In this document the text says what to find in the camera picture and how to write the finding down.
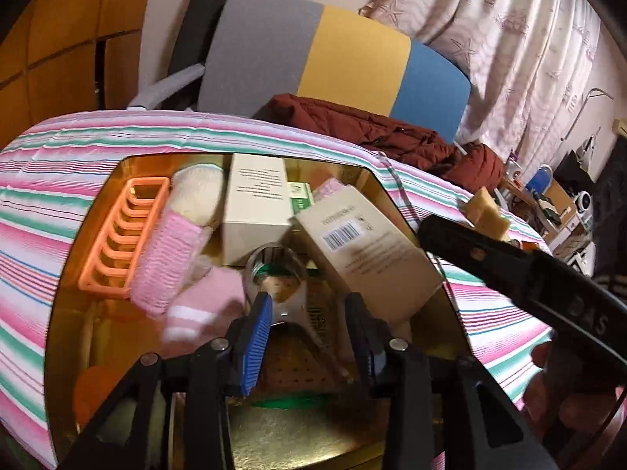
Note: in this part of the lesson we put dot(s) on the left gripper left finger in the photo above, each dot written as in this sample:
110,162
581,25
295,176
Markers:
134,426

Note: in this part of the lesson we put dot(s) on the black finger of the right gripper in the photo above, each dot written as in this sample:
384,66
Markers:
501,266

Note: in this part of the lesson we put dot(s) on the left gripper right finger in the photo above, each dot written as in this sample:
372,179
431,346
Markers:
435,404

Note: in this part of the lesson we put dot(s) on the yellow sponge block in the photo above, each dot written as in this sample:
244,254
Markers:
482,212

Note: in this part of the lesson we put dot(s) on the silver metal clamp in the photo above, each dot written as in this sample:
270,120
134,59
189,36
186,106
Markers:
276,270

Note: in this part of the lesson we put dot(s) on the beige cardboard box with barcode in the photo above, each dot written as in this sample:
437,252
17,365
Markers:
355,244

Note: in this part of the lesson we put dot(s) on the person's right hand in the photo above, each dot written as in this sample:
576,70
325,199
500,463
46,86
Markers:
582,413

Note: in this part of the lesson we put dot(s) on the wooden side desk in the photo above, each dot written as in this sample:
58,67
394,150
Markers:
552,215

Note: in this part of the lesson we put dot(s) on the pink knitted sock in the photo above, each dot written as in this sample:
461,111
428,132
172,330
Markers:
177,284

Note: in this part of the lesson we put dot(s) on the white red mug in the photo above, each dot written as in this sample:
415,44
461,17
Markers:
513,170

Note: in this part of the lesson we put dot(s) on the dark red jacket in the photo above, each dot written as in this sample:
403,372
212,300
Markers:
475,167

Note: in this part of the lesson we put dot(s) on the orange plastic rack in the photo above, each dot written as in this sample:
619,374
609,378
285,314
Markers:
112,261

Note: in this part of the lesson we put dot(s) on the golden tray box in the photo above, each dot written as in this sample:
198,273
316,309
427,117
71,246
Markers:
300,415

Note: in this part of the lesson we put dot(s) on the cream fluffy ball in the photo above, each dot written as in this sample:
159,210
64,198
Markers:
197,194

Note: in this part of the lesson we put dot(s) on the green small box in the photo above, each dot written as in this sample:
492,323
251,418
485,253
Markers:
300,195

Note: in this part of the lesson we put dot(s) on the striped tablecloth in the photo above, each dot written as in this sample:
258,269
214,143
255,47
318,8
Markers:
51,175

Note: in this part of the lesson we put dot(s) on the grey yellow blue chair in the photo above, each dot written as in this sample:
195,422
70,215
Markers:
232,56

